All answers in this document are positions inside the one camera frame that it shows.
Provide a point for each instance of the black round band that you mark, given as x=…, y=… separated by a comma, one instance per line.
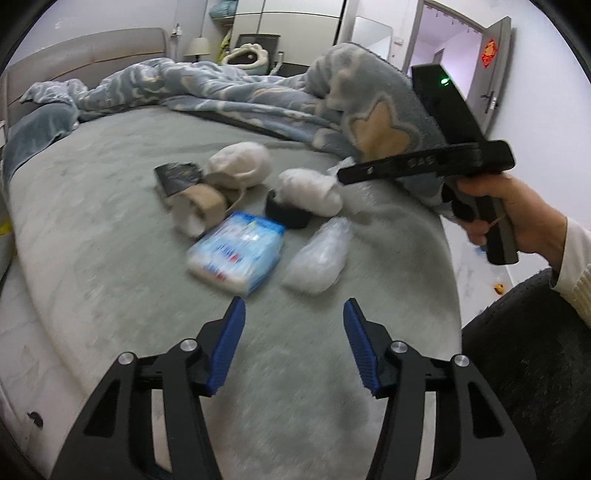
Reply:
x=290, y=217

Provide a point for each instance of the brown cardboard tape roll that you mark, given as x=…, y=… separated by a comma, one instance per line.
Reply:
x=200, y=208

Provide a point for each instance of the grey bedroom door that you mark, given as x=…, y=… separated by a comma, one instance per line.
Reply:
x=490, y=70

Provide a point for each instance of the blue white tissue pack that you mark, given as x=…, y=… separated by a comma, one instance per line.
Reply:
x=239, y=254

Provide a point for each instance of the cream plush pet bed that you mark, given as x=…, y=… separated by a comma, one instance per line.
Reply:
x=251, y=58

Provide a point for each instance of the white bedside lamp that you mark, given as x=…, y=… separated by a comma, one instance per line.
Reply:
x=197, y=48

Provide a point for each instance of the blue patterned fleece blanket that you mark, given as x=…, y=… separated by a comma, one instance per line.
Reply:
x=350, y=102

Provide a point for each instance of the clear plastic bag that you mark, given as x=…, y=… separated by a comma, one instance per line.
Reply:
x=317, y=266

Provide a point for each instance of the black face tissue pack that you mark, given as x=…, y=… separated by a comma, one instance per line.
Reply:
x=173, y=178

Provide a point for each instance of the white wardrobe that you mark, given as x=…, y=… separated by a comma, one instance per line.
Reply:
x=315, y=22

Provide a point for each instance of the white knit right sleeve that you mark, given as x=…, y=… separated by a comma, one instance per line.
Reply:
x=574, y=279

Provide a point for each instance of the right hand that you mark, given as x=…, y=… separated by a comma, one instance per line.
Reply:
x=539, y=228

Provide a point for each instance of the white glove ball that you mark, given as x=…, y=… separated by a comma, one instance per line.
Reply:
x=311, y=191
x=240, y=165

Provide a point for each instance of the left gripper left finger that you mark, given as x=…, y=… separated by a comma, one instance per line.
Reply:
x=112, y=436

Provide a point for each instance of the grey blue pillow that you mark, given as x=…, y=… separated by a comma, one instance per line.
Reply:
x=34, y=133

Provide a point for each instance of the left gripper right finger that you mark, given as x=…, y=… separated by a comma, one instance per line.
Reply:
x=474, y=437

